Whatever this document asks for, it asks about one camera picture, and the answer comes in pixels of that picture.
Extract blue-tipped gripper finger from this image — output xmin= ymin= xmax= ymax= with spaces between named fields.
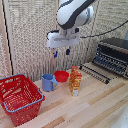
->
xmin=65 ymin=47 xmax=72 ymax=56
xmin=53 ymin=48 xmax=59 ymax=59

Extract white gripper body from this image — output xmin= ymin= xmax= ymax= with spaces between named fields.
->
xmin=45 ymin=28 xmax=81 ymax=50

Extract blue plastic cup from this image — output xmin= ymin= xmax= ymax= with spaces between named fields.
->
xmin=41 ymin=73 xmax=59 ymax=93

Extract orange bottle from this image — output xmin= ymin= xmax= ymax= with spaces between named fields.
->
xmin=68 ymin=65 xmax=79 ymax=89

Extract red plastic bowl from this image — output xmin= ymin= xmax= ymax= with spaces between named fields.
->
xmin=53 ymin=70 xmax=70 ymax=84

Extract beige wicker folding screen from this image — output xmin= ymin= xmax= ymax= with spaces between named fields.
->
xmin=0 ymin=0 xmax=128 ymax=82

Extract orange juice carton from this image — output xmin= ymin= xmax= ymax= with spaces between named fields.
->
xmin=70 ymin=71 xmax=83 ymax=98

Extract black toaster oven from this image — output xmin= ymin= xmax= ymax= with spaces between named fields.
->
xmin=92 ymin=37 xmax=128 ymax=80

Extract red basket with blue rim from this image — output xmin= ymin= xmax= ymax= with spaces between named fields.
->
xmin=0 ymin=73 xmax=46 ymax=128

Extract black wire oven rack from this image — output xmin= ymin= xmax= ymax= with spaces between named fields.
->
xmin=78 ymin=63 xmax=112 ymax=85

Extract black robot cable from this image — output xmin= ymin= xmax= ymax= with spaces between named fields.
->
xmin=79 ymin=19 xmax=128 ymax=39

